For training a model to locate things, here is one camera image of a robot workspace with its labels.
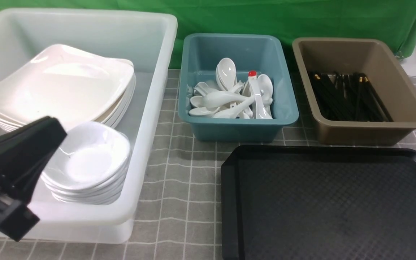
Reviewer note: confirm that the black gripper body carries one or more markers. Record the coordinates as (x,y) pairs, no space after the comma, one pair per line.
(24,153)

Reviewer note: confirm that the white square rice plate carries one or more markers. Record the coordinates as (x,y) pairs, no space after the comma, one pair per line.
(56,83)

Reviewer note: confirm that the stack of white bowls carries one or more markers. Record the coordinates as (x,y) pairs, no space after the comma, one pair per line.
(90,166)

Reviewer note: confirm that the large white plastic bin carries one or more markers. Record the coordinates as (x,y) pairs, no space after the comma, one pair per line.
(147,39)

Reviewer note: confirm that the grey checked table mat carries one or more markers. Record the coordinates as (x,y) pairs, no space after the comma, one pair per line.
(179,210)

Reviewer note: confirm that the pile of white spoons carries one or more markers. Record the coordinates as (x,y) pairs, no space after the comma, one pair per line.
(230,98)

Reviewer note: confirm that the red tipped white spoon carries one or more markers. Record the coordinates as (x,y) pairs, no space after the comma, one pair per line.
(258,107)

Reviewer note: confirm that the black serving tray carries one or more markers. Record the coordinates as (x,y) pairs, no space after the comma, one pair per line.
(318,203)

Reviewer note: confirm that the teal plastic bin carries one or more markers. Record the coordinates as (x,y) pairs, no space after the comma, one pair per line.
(261,53)

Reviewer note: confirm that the pile of black chopsticks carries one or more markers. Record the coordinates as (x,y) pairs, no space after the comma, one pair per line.
(348,97)

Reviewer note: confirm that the brown plastic bin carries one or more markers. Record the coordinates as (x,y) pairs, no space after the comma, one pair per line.
(390,81)

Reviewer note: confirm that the green backdrop cloth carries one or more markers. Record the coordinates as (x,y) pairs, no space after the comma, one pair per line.
(390,21)

